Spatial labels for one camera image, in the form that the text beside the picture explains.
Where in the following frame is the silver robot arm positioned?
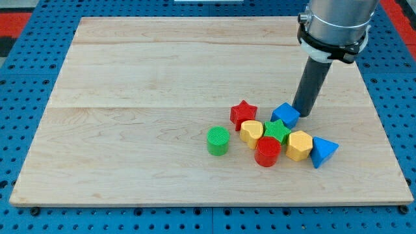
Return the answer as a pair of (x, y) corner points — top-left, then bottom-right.
(297, 0), (379, 64)

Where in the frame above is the yellow heart block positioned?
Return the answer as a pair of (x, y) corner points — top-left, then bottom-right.
(240, 120), (264, 150)

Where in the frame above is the green cylinder block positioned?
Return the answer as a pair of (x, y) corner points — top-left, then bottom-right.
(207, 126), (230, 156)

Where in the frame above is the red star block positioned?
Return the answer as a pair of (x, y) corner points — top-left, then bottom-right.
(229, 100), (257, 131)

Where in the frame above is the red cylinder block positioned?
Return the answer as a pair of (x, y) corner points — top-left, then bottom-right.
(254, 136), (281, 167)

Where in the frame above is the green star block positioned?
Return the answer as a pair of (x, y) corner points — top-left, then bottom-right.
(263, 120), (291, 145)

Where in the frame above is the blue cube block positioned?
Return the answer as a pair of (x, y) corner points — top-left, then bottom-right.
(270, 103), (300, 129)

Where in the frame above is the wooden board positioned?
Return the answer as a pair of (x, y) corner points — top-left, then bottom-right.
(10, 17), (413, 207)

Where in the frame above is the yellow hexagon block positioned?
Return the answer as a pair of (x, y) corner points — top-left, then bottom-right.
(285, 131), (313, 162)

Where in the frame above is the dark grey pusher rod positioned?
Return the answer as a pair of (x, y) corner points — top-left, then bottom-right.
(292, 57), (332, 117)

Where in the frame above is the blue triangle block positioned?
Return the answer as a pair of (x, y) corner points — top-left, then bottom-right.
(310, 136), (339, 168)

